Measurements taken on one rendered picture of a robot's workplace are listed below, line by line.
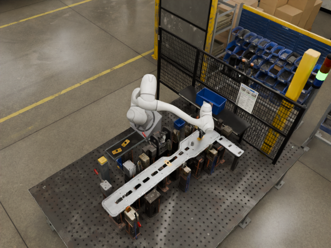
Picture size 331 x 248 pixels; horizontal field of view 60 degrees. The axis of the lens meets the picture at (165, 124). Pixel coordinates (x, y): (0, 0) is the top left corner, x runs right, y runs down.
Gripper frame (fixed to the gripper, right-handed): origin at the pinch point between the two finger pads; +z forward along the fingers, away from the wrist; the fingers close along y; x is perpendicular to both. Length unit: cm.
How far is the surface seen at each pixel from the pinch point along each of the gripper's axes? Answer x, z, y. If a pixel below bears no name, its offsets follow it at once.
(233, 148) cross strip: 15.2, 5.4, 30.7
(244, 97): 55, -25, 8
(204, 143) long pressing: -2.0, 5.3, 6.9
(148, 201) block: -87, 2, 18
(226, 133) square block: 23.5, 2.2, 15.3
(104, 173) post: -97, 6, -31
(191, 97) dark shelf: 38, 2, -47
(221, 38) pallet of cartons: 264, 61, -169
